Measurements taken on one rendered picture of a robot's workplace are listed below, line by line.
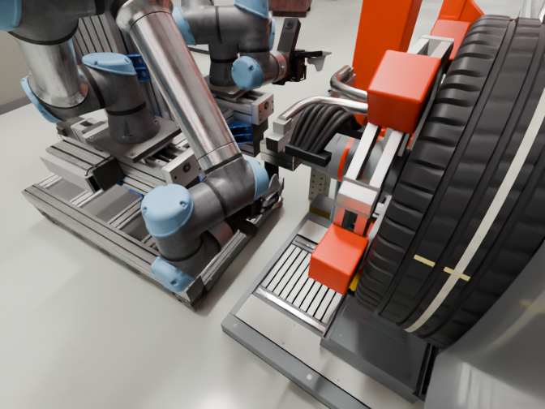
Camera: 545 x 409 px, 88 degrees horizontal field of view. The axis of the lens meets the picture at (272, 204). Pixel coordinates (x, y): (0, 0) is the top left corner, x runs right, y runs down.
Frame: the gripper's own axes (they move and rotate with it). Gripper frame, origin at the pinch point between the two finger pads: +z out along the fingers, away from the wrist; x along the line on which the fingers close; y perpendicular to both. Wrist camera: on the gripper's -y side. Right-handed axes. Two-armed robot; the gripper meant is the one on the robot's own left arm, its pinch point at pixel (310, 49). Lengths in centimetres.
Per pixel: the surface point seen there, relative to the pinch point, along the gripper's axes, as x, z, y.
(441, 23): 36.3, -5.3, -7.1
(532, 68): 52, -40, -3
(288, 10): -289, 478, -7
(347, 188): 34, -51, 15
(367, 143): 35, -46, 8
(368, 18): 10.6, 21.9, -7.4
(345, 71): 17.1, -12.3, 3.6
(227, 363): -4, -54, 110
